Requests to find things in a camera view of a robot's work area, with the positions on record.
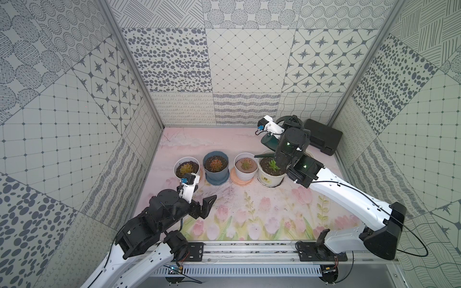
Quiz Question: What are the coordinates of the right small circuit board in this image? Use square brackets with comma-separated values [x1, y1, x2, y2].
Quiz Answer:
[319, 265, 339, 284]

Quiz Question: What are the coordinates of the white pot pink succulent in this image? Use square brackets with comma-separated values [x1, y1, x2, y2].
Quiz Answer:
[230, 152, 258, 186]

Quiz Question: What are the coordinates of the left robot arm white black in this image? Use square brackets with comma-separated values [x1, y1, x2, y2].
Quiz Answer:
[83, 189, 217, 288]

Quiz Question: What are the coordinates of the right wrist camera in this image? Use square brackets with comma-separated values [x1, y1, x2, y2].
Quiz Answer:
[257, 115, 285, 136]

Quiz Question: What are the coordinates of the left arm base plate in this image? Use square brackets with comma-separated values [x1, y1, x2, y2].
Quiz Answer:
[174, 242, 205, 262]

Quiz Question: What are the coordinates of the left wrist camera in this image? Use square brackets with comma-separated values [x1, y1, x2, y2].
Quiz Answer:
[178, 173, 200, 204]

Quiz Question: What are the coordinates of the left small circuit board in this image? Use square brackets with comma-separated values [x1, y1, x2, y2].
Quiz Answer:
[165, 266, 184, 284]

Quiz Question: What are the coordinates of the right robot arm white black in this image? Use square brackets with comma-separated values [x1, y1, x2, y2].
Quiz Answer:
[258, 115, 407, 260]

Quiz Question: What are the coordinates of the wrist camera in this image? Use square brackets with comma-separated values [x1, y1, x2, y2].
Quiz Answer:
[178, 173, 200, 204]
[257, 115, 285, 136]

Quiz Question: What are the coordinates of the blue-grey pot red succulent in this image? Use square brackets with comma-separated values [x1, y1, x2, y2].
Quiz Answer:
[203, 151, 230, 186]

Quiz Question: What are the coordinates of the large white pot green succulent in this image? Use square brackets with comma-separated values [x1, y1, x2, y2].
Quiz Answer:
[255, 151, 286, 188]

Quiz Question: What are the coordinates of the aluminium mounting rail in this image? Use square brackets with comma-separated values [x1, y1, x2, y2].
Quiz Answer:
[104, 239, 391, 265]

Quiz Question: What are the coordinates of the black plastic tool case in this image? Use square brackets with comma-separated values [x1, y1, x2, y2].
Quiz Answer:
[304, 119, 343, 156]

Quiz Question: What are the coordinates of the white pot yellow-brown succulent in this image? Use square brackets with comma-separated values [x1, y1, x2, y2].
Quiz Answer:
[174, 157, 203, 184]

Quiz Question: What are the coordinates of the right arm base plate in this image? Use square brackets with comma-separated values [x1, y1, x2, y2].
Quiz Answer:
[295, 241, 348, 262]

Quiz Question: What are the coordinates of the small circuit board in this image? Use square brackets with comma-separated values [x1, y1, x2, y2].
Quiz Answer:
[165, 266, 184, 284]
[319, 265, 339, 284]

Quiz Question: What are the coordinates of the dark green watering can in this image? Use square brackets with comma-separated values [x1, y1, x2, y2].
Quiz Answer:
[255, 116, 284, 152]

